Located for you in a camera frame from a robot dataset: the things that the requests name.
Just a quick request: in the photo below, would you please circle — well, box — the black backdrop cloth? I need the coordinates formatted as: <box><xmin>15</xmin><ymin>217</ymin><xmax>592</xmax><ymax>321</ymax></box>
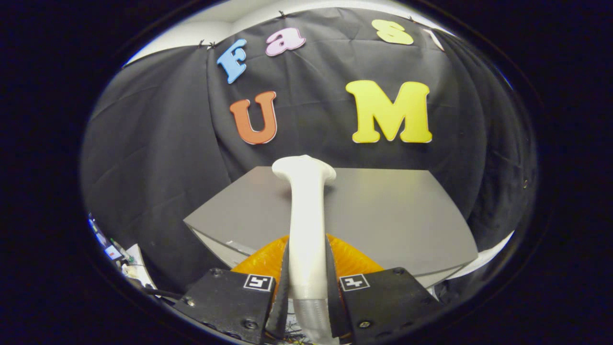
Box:
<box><xmin>80</xmin><ymin>7</ymin><xmax>538</xmax><ymax>293</ymax></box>

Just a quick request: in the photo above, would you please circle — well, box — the white garment steamer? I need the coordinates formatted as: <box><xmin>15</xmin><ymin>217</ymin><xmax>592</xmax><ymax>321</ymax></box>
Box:
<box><xmin>272</xmin><ymin>155</ymin><xmax>341</xmax><ymax>345</ymax></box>

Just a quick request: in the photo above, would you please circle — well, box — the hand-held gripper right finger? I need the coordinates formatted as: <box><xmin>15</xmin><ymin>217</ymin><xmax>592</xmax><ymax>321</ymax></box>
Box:
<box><xmin>326</xmin><ymin>234</ymin><xmax>443</xmax><ymax>345</ymax></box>

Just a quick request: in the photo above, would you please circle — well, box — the grey drawer cabinet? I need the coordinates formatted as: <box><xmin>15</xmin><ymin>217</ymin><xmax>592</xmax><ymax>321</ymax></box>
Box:
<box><xmin>183</xmin><ymin>166</ymin><xmax>479</xmax><ymax>288</ymax></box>

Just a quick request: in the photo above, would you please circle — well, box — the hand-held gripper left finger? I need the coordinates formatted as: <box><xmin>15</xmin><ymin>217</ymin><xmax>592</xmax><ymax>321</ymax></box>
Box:
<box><xmin>172</xmin><ymin>234</ymin><xmax>291</xmax><ymax>345</ymax></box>

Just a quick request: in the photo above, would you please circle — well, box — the blue and white equipment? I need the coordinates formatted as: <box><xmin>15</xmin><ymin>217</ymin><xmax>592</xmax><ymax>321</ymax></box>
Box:
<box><xmin>88</xmin><ymin>213</ymin><xmax>159</xmax><ymax>293</ymax></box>

